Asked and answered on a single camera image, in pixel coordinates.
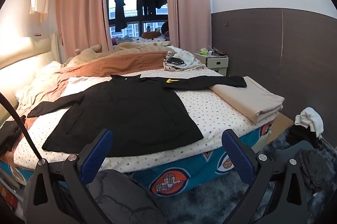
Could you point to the pile of white clothes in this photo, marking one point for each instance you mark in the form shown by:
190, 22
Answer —
193, 61

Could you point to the black clothes heap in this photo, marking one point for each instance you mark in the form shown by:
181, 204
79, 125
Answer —
300, 134

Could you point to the green object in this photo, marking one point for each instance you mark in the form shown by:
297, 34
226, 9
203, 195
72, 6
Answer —
202, 50

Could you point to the folded beige cloth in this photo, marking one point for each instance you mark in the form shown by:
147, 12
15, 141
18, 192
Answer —
250, 100

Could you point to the pile of small plush toys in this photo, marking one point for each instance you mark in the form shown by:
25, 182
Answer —
121, 40

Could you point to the black jacket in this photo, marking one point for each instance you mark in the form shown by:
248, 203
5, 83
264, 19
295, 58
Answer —
131, 113

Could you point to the person's grey patterned trouser leg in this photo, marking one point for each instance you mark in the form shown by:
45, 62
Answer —
123, 197

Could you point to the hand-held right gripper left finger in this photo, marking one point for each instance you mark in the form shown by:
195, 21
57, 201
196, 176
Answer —
96, 158

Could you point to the blue patterned mattress cover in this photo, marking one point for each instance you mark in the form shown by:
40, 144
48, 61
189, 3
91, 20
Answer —
189, 168

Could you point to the cream padded headboard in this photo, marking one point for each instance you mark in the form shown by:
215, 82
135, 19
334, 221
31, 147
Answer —
26, 60

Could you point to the dotted window cushion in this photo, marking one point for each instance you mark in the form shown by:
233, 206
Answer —
158, 42

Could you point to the brown blanket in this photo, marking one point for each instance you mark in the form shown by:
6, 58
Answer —
118, 61

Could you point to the blue shaggy rug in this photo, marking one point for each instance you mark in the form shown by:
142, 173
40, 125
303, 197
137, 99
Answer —
210, 203

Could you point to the pink curtain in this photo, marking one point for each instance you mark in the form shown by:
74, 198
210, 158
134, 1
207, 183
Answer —
187, 2
79, 7

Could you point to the brown plush toy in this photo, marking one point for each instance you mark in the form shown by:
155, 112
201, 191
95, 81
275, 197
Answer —
150, 34

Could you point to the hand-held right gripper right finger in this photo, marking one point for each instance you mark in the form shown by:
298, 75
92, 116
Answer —
238, 158

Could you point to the floral white bed sheet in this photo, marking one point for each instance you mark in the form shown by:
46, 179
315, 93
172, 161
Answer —
210, 108

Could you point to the white pillow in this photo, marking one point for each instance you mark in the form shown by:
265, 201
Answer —
44, 73

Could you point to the white cloth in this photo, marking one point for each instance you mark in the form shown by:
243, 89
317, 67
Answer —
309, 121

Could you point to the cream nightstand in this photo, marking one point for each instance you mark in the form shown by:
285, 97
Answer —
216, 64

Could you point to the beige comforter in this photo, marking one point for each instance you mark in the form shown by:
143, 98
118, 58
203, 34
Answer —
142, 48

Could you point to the beige teddy bear plush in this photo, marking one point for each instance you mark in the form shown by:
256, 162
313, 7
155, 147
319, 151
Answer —
87, 54

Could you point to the dark grey crumpled cloth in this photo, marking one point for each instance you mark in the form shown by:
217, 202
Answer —
316, 166

